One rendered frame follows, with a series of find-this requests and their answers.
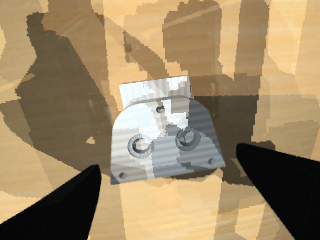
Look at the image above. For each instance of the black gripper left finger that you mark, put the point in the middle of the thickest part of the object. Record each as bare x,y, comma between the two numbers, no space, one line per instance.
64,214

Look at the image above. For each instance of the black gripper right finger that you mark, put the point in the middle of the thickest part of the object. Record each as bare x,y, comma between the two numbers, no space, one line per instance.
289,184

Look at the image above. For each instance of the grey metal plate with two round holes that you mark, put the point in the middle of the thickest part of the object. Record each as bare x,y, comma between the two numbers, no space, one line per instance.
165,156

